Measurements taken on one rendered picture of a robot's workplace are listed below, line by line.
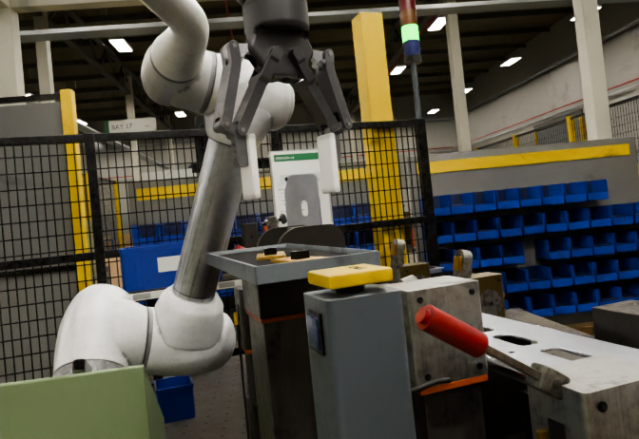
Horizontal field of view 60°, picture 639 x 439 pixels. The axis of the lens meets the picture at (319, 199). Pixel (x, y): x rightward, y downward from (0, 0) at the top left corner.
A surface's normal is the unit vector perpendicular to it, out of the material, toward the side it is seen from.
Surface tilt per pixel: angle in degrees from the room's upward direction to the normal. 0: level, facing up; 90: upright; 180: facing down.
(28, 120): 90
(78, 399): 90
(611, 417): 90
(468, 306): 90
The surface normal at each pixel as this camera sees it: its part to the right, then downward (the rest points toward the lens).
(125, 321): 0.47, -0.65
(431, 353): 0.33, -0.05
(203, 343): 0.52, 0.26
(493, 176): 0.09, -0.04
